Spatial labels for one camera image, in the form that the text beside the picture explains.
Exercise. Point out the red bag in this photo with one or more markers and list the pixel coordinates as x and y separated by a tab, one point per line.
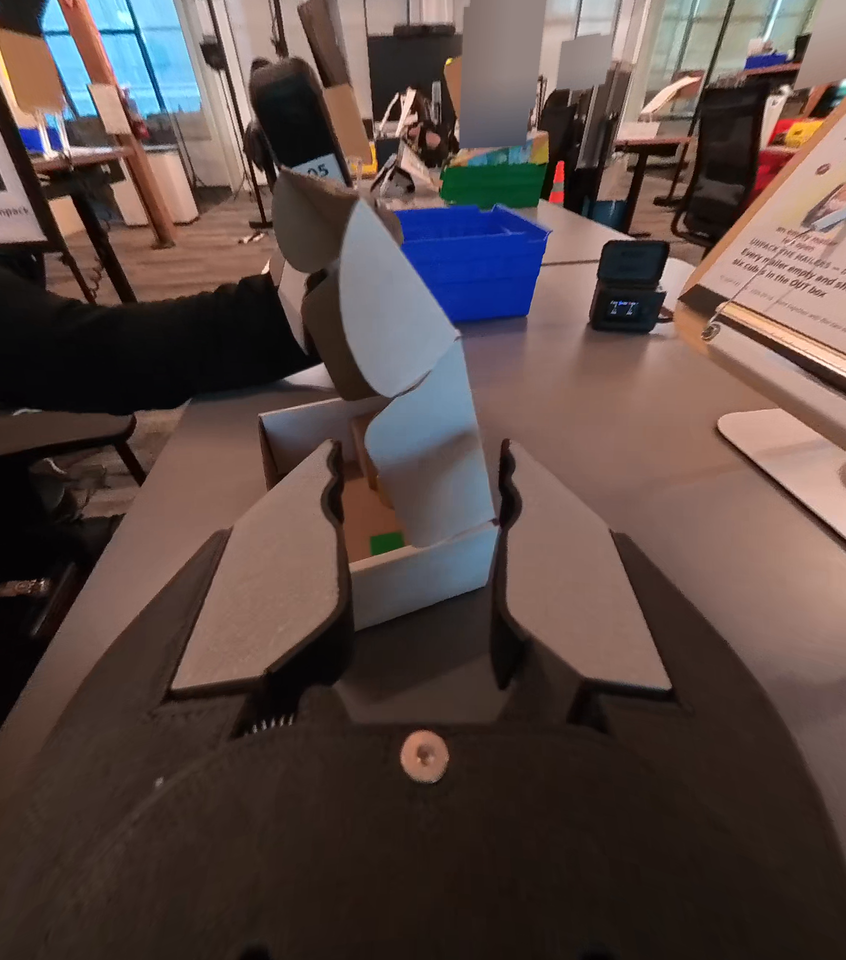
775	176

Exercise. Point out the yellow case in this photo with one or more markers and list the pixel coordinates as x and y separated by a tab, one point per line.
805	133

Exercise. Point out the orange traffic cone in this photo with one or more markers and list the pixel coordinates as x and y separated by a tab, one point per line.
557	187

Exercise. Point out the white cardboard mailer box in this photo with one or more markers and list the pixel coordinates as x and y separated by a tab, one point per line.
400	300

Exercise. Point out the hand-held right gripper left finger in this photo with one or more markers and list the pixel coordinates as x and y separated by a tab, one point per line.
273	600

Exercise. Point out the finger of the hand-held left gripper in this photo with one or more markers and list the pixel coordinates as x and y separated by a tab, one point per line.
292	300

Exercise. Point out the dark grey chair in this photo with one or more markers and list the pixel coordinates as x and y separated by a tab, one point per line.
48	435

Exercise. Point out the instruction sheet on stand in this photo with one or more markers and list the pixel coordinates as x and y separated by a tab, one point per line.
790	390

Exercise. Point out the blue bucket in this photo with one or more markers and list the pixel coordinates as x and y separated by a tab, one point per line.
610	214

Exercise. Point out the printed instruction sheet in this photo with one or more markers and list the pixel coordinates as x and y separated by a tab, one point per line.
828	247

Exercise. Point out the white hobby robot arm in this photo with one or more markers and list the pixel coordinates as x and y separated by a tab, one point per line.
400	142

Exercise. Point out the black monitor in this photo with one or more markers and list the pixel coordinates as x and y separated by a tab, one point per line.
412	82

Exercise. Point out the black charging case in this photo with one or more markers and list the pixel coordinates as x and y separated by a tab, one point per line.
629	289

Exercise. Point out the small green cube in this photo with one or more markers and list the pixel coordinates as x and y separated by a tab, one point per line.
387	544

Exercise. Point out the person's left forearm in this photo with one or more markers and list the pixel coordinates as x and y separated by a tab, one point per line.
130	337

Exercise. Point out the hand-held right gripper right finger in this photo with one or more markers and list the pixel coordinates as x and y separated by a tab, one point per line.
573	600

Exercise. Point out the colourful printed pack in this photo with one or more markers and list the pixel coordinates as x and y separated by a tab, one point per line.
505	154

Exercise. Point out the green plastic bin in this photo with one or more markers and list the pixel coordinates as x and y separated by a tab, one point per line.
494	186

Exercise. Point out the black mesh office chair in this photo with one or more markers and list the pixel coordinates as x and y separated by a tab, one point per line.
727	165

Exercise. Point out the blue plastic bin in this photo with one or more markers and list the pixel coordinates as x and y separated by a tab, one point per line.
483	262

